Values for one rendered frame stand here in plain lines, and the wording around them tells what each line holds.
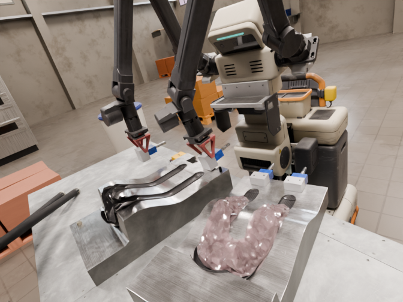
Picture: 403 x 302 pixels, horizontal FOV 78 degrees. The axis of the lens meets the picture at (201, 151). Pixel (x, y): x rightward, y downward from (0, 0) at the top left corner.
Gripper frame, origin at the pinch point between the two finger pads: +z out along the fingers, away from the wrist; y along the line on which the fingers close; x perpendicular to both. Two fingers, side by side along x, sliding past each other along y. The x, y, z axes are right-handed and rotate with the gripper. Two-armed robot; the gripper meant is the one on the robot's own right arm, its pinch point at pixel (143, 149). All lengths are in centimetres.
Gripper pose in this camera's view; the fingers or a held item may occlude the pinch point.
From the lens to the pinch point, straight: 105.9
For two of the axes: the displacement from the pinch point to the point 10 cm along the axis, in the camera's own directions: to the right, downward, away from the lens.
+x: 7.7, -4.3, 4.7
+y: 5.9, 2.1, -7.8
